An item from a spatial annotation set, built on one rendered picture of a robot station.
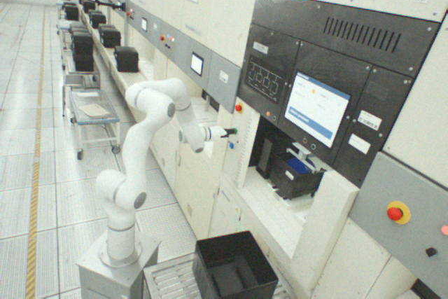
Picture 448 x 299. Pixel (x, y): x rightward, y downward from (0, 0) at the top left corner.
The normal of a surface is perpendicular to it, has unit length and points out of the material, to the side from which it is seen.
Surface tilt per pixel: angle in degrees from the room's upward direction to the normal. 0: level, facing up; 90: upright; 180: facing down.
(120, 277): 0
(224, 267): 0
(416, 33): 90
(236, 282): 0
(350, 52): 90
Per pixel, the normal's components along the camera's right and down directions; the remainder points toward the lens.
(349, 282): -0.87, 0.08
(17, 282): 0.16, -0.88
